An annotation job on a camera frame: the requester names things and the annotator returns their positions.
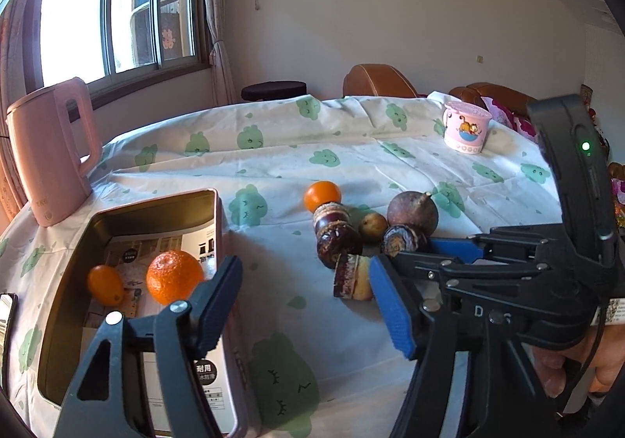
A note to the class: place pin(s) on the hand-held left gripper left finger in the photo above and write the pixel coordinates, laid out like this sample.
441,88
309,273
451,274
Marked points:
216,308

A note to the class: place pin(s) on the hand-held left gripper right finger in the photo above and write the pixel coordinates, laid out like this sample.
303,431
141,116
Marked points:
393,308

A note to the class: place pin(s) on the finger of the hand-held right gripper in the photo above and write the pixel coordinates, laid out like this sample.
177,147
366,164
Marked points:
420,270
454,249

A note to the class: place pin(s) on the dark brown water chestnut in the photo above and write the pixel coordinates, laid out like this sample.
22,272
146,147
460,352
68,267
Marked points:
403,240

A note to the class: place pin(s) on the purple-brown passion fruit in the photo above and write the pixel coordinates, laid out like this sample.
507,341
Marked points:
412,213

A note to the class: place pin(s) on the small tan fruit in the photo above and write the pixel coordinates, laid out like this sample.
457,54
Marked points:
373,226

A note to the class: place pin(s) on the pink metal tin box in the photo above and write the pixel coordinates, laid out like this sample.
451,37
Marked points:
63,321

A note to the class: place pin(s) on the person's right hand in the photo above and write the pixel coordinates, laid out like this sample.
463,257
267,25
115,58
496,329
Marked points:
608,362

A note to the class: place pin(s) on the large orange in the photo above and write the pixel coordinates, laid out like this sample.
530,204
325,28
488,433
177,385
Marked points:
173,278

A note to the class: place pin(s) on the colourful ornaments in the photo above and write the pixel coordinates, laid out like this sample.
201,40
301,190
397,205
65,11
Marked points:
616,189

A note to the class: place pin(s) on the printed paper sheets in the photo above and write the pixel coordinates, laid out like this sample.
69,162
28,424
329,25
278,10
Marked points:
146,242

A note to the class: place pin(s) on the small orange kumquat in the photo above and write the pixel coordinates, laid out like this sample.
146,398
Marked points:
105,284

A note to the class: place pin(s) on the pink cartoon mug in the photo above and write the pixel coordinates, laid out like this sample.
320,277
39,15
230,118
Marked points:
466,130

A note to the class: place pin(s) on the small round orange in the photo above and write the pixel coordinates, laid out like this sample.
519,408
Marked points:
322,196

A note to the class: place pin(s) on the floral cushion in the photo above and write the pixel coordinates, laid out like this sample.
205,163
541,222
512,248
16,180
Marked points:
512,119

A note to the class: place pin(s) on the brown leather chair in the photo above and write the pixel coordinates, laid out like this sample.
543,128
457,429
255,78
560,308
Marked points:
503,93
376,79

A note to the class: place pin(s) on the white tablecloth with green print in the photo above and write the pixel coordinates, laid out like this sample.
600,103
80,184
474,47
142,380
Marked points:
293,159

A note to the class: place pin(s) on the black smartphone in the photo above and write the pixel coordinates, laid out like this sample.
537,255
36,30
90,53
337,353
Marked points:
6,321

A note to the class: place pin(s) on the black round stool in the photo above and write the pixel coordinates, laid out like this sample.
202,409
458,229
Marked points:
273,90

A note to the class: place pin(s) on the pink electric kettle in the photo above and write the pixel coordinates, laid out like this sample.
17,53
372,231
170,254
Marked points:
44,150

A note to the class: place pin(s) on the white sheer curtain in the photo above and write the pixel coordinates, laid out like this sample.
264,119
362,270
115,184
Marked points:
217,27

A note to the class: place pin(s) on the window with brown frame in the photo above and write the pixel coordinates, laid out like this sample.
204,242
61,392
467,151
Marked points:
132,23

